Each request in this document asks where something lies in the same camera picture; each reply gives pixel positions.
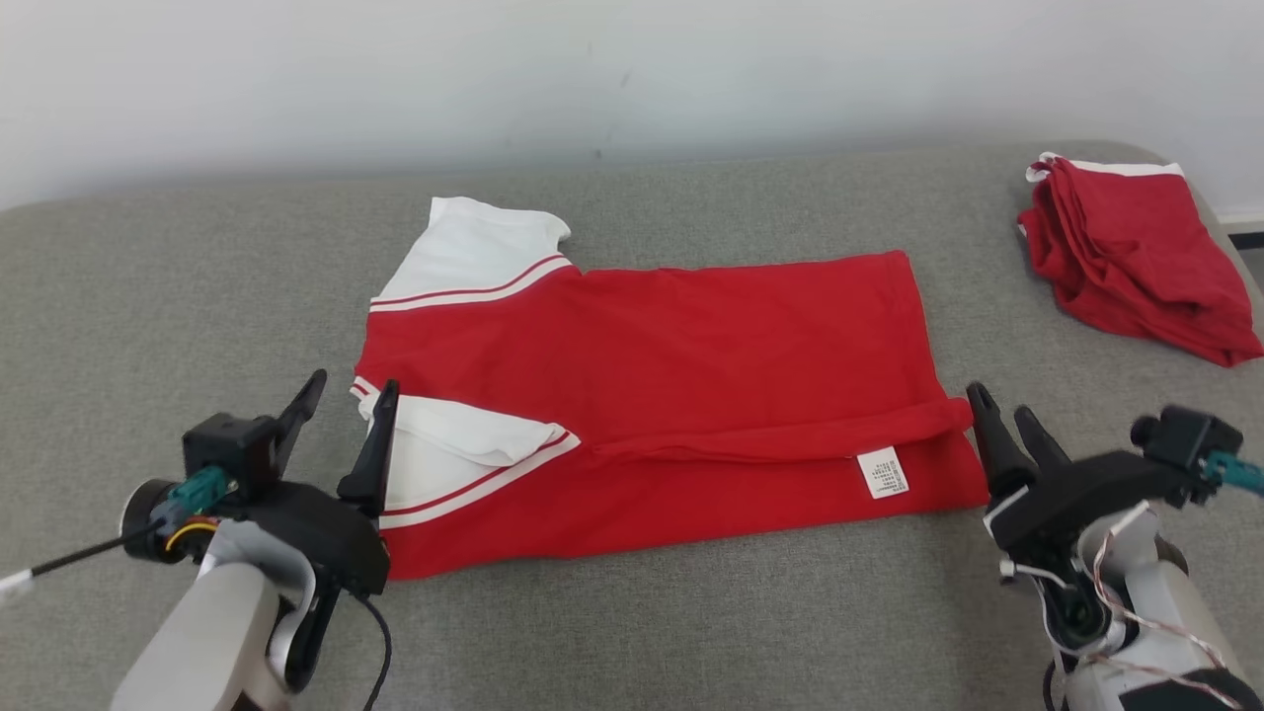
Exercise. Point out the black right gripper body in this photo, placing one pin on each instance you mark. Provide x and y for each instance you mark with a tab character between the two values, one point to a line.
1076	494

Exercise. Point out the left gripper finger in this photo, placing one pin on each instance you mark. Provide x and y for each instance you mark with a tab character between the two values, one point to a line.
299	420
373	474

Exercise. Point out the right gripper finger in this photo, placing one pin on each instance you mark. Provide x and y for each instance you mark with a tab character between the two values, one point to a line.
1042	444
999	449

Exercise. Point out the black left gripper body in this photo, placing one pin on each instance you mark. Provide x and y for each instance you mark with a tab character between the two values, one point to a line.
336	538

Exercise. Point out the red shorts white stripe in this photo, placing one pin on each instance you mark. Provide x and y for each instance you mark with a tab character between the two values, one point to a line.
1136	257

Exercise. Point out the red white sports shirt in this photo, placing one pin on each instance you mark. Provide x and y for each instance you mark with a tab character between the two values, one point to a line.
691	375

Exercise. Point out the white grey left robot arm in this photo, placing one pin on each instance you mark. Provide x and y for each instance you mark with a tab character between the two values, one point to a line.
207	632

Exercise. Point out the dark baseboard strip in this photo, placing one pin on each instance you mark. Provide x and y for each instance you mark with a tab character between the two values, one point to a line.
1246	238

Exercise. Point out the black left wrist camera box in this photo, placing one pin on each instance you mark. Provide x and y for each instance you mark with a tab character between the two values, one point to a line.
222	444

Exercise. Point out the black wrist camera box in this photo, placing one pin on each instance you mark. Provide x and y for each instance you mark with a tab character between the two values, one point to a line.
1185	444
222	444

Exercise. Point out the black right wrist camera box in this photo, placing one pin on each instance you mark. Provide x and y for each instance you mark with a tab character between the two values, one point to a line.
1185	444

